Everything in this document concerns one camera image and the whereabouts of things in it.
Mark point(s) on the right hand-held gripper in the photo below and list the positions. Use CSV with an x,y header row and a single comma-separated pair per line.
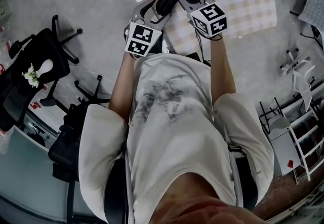
x,y
210,20

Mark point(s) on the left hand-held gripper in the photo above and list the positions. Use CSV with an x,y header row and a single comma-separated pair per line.
x,y
140,40

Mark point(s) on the person's right forearm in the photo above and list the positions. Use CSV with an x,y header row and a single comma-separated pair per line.
x,y
222,73

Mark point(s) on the person's left forearm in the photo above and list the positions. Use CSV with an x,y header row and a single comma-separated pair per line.
x,y
121,91

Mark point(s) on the person's dark trousers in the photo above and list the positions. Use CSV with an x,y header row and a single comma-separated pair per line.
x,y
187,58

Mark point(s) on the white vase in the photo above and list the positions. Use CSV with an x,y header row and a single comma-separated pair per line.
x,y
46,67

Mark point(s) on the person's white t-shirt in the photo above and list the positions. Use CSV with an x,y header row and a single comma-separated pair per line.
x,y
177,129

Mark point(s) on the grid pattern tablecloth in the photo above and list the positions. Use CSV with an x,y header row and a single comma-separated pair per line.
x,y
314,7

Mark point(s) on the white office chair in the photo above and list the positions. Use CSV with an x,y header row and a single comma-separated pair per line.
x,y
302,78

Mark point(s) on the white flower bunch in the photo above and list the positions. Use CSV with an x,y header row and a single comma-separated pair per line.
x,y
31,77

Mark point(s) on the person's neck and chin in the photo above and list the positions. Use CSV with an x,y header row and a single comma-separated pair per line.
x,y
202,202

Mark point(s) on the glass desk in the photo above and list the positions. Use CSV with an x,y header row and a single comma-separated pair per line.
x,y
25,167

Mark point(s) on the black frame folding chair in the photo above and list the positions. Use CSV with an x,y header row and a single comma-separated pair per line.
x,y
278,122

